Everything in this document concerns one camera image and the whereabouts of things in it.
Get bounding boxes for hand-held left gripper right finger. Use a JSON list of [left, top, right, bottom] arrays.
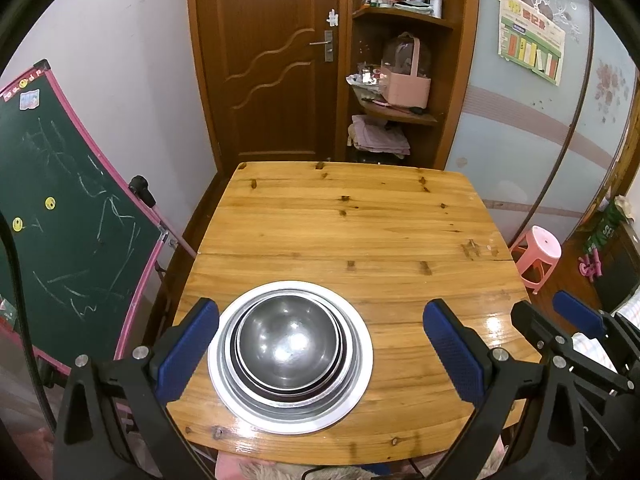
[[422, 298, 588, 480]]

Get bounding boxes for crumpled foil packets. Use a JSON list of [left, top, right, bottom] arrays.
[[346, 62, 383, 88]]

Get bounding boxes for large white plate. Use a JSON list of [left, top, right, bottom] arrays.
[[207, 280, 375, 436]]

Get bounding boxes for clear plastic dome cover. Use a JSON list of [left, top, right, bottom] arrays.
[[381, 32, 431, 78]]

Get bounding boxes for wooden corner shelf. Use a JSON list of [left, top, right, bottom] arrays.
[[335, 0, 481, 171]]

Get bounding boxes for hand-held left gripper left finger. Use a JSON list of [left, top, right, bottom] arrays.
[[52, 297, 221, 480]]

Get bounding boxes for small steel bowl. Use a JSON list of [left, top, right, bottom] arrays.
[[236, 294, 345, 392]]

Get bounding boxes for brown wooden door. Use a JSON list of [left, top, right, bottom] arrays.
[[187, 0, 351, 163]]

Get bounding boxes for wall poster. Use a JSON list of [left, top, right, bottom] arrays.
[[496, 0, 567, 87]]

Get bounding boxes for green chalkboard with pink frame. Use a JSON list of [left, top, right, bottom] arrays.
[[0, 58, 198, 376]]

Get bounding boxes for checked blanket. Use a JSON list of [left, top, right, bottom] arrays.
[[572, 292, 640, 376]]

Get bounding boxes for blue patterned white plate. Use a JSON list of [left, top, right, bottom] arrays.
[[218, 285, 362, 413]]

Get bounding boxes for dark wooden cabinet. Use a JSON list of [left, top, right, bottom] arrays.
[[595, 220, 640, 311]]

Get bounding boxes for pink toy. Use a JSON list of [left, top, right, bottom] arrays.
[[577, 252, 605, 281]]

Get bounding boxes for metal door handle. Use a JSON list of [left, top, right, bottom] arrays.
[[308, 30, 334, 63]]

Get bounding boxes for black easel knob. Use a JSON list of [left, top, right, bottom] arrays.
[[128, 175, 158, 208]]

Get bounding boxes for pink plastic stool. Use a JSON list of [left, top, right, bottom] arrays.
[[509, 225, 562, 295]]

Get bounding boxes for folded pink cloth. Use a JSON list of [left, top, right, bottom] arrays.
[[347, 114, 412, 156]]

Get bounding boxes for black bin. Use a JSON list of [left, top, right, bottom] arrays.
[[350, 145, 406, 165]]

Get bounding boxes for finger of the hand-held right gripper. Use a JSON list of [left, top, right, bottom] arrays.
[[511, 301, 633, 398], [552, 290, 640, 376]]

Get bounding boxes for pale sliding wardrobe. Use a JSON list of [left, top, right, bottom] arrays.
[[445, 0, 640, 246]]

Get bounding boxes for black cable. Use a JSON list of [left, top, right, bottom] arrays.
[[0, 212, 56, 431]]

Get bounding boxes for fluffy pink garment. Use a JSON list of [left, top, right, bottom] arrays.
[[215, 450, 391, 480]]

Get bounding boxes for pink basket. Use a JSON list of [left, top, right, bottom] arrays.
[[380, 32, 432, 110]]

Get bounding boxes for pink steel bowl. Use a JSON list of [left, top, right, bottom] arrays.
[[232, 291, 348, 397]]

